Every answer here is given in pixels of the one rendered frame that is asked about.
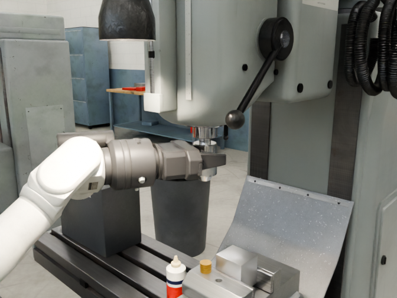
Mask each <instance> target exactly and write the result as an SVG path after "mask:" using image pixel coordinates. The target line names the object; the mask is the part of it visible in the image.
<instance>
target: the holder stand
mask: <svg viewBox="0 0 397 298"><path fill-rule="evenodd" d="M61 228H62V233H63V234H65V235H67V236H68V237H70V238H72V239H74V240H75V241H77V242H79V243H81V244H82V245H84V246H85V247H88V248H89V249H91V250H92V251H94V252H96V253H98V254H100V255H101V256H103V257H105V258H108V257H110V256H112V255H114V254H116V253H119V252H121V251H123V250H125V249H127V248H129V247H132V246H134V245H136V244H138V243H140V242H141V212H140V197H139V190H138V191H136V190H135V189H125V190H113V189H112V188H111V187H110V186H109V185H103V187H102V188H101V189H100V190H99V191H98V192H95V193H93V194H92V195H91V196H89V197H88V198H86V199H82V200H74V199H70V200H69V202H68V204H67V205H66V207H65V208H64V209H63V211H62V214H61Z"/></svg>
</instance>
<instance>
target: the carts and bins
mask: <svg viewBox="0 0 397 298"><path fill-rule="evenodd" d="M150 188H151V199H152V210H153V217H154V228H155V240H157V241H159V242H162V243H163V244H165V245H167V246H169V247H171V248H173V249H176V250H178V251H180V252H182V253H184V254H186V255H188V256H190V257H195V256H198V255H200V254H201V253H202V252H203V251H204V250H205V247H206V234H207V218H208V209H209V194H210V180H209V181H206V182H203V181H200V180H199V179H195V180H186V179H185V178H182V179H172V180H163V179H155V183H154V185H153V186H151V187H150Z"/></svg>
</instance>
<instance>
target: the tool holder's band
mask: <svg viewBox="0 0 397 298"><path fill-rule="evenodd" d="M193 147H196V148H197V149H199V150H201V151H210V150H215V149H217V142H215V141H211V143H210V144H200V143H199V141H195V142H193Z"/></svg>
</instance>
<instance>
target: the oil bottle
mask: <svg viewBox="0 0 397 298"><path fill-rule="evenodd" d="M166 272H167V298H177V297H179V296H181V295H182V282H183V280H184V278H185V277H186V267H185V265H184V264H181V262H180V261H179V260H178V257H177V255H175V256H174V261H172V262H171V264H169V265H168V266H167V268H166Z"/></svg>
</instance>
